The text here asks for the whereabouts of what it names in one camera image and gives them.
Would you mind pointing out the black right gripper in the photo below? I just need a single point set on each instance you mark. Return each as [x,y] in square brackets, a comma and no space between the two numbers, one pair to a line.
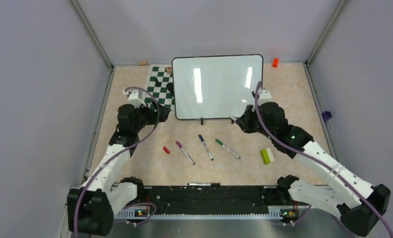
[245,121]

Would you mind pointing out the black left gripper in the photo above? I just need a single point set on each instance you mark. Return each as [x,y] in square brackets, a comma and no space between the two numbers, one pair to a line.
[152,113]

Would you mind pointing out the red marker cap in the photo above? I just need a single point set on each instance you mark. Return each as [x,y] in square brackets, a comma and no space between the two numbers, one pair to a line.
[166,150]

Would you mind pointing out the white whiteboard black frame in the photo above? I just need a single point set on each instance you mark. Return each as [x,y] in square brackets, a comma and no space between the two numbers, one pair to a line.
[215,87]

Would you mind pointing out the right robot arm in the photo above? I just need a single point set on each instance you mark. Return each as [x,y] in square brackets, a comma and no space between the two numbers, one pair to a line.
[358,204]

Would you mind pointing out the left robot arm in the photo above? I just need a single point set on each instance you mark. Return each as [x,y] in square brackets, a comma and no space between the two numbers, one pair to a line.
[92,207]

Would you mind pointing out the black sparkly microphone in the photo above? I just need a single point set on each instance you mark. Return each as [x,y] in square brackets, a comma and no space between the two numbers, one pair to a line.
[164,87]

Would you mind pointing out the green capped marker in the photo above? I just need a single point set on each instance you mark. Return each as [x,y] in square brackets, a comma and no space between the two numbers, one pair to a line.
[227,148]

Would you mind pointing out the pink capped marker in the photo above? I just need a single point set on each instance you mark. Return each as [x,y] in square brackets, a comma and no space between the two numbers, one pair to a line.
[185,153]

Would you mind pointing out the green white chess mat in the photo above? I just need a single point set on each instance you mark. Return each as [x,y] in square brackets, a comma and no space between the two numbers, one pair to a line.
[159,70]

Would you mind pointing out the blue capped marker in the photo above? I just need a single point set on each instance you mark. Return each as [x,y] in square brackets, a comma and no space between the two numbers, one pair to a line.
[206,147]

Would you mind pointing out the green lego brick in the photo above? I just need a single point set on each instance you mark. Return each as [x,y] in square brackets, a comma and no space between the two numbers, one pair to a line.
[267,156]

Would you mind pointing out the orange block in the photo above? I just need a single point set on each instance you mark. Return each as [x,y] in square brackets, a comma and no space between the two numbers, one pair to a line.
[275,62]

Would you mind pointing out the purple block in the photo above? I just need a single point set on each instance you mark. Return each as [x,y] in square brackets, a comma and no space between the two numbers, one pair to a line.
[326,115]

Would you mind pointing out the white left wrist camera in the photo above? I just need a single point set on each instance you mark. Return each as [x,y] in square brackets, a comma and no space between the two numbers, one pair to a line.
[135,98]

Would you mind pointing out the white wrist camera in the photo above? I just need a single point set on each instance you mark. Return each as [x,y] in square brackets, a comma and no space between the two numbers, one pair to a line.
[264,97]
[135,98]

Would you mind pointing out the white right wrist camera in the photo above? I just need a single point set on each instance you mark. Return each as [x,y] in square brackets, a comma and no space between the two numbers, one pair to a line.
[264,97]

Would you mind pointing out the marker on base rail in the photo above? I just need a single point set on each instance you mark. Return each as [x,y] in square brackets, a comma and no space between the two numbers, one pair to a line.
[203,184]

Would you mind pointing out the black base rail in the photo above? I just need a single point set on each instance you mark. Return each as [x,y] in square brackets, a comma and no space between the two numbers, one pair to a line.
[211,202]

